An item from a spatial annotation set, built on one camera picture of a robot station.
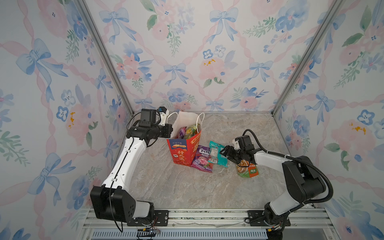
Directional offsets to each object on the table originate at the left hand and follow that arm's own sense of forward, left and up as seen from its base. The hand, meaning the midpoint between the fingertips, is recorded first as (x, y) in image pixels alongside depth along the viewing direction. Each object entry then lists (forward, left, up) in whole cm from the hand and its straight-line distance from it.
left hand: (172, 127), depth 78 cm
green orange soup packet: (-12, -43, -25) cm, 51 cm away
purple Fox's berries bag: (-6, -16, -23) cm, 29 cm away
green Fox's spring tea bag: (+3, -10, -6) cm, 12 cm away
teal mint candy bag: (-6, -24, -20) cm, 32 cm away
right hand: (-3, -30, -22) cm, 37 cm away
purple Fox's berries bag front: (+6, -4, -11) cm, 13 cm away
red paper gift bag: (-9, -6, -10) cm, 14 cm away
